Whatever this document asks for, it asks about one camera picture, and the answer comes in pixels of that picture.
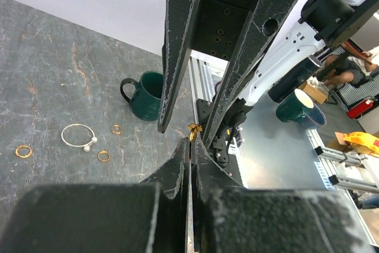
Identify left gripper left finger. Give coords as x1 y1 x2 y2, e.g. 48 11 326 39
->
1 138 190 252

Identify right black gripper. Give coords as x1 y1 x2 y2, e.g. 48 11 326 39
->
158 0 298 147

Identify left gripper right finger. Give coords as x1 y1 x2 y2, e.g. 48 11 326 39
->
191 139 376 252

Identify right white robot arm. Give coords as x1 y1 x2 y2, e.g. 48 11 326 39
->
158 0 378 146

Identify dark green mug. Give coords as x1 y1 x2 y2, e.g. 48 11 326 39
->
120 71 163 121

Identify green mug outside enclosure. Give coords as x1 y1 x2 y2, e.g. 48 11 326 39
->
275 89 327 130

